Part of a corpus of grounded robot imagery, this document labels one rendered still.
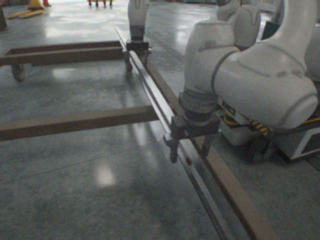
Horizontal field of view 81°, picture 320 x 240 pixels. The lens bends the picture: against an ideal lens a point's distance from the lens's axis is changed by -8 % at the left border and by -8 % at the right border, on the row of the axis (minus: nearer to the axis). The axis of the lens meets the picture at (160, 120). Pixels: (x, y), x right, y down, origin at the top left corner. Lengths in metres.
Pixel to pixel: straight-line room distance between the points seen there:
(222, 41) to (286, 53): 0.13
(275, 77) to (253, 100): 0.05
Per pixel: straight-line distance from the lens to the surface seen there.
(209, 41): 0.43
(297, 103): 0.35
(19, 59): 1.75
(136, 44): 1.25
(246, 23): 1.30
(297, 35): 0.41
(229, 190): 0.69
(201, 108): 0.50
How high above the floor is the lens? 0.83
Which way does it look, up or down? 35 degrees down
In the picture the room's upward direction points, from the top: 4 degrees clockwise
